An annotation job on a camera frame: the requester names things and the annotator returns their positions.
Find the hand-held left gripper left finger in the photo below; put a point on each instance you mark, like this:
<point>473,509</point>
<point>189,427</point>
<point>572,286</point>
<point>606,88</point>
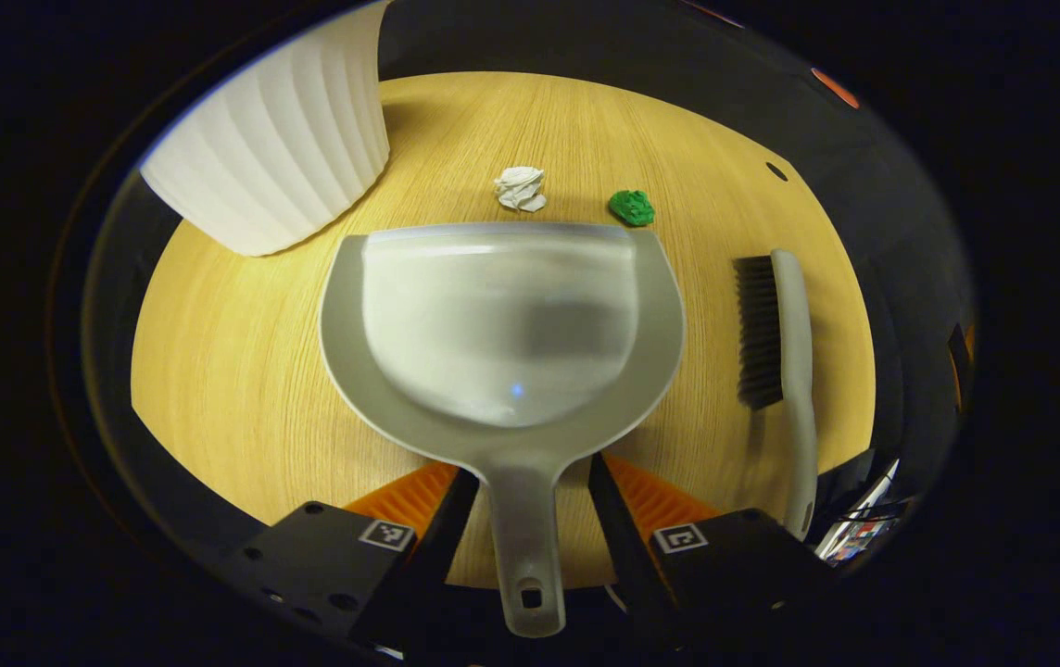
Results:
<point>456,519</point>

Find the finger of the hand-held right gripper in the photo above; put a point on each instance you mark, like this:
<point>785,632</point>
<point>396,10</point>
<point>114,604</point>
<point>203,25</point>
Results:
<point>959,357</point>

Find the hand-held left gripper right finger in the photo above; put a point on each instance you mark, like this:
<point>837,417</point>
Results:
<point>618,528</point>

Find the small grey broom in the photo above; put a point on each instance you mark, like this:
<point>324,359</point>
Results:
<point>794,315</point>

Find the grey plastic dustpan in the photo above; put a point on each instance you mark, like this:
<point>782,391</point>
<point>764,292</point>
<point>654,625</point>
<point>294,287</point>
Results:
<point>502,324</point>

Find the green paper ball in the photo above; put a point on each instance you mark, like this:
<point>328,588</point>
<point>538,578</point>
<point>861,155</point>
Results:
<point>632,207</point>

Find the white paper ball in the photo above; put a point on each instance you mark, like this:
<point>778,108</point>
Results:
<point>521,188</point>

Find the white ribbed garbage bin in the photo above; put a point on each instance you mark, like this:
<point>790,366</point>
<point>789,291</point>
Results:
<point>280,157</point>

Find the wooden desktop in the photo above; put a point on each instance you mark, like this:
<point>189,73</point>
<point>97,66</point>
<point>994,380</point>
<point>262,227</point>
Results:
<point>233,371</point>

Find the white side table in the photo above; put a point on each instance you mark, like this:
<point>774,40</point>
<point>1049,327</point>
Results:
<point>850,533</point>

